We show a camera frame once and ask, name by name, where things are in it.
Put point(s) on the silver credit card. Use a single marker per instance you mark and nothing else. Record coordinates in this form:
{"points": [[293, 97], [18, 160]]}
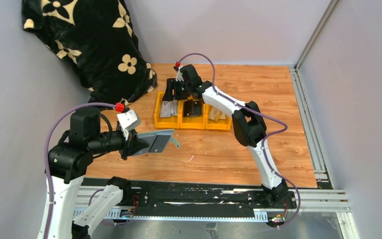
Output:
{"points": [[168, 107]]}

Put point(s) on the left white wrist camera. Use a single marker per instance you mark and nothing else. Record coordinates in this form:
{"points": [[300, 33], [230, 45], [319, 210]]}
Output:
{"points": [[127, 122]]}

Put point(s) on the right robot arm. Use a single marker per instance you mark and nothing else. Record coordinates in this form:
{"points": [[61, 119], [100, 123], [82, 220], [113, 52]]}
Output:
{"points": [[249, 127]]}

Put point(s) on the silver cards stack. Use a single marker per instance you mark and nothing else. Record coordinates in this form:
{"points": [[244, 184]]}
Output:
{"points": [[168, 109]]}

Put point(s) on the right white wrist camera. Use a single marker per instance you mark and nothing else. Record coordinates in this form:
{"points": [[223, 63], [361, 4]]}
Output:
{"points": [[179, 76]]}

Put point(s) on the black floral blanket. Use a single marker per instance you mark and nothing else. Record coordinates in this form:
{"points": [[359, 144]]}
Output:
{"points": [[96, 39]]}

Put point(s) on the green card holder wallet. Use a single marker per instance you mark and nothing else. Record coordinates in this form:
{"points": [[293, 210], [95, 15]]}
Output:
{"points": [[148, 138]]}

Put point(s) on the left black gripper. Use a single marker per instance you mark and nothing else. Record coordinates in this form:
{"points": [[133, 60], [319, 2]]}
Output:
{"points": [[126, 145]]}

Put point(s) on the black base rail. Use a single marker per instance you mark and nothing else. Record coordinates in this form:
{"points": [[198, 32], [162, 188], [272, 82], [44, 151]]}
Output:
{"points": [[170, 201]]}

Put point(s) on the black cards stack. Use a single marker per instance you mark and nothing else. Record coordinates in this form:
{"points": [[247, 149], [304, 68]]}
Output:
{"points": [[192, 108]]}

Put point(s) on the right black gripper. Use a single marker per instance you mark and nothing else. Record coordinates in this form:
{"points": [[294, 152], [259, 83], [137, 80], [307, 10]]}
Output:
{"points": [[180, 89]]}

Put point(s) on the aluminium frame post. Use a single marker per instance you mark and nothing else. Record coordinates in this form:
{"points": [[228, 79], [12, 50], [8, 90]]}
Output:
{"points": [[316, 33]]}

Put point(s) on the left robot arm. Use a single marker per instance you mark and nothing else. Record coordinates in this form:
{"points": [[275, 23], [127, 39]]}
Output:
{"points": [[66, 165]]}

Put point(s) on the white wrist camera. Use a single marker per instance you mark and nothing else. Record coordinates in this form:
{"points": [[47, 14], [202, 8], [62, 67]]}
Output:
{"points": [[127, 122], [179, 76]]}

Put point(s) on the middle yellow plastic bin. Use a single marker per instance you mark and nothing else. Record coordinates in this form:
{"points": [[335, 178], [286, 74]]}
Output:
{"points": [[190, 122]]}

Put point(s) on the left yellow plastic bin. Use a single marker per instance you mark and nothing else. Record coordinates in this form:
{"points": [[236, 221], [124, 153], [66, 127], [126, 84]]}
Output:
{"points": [[164, 123]]}

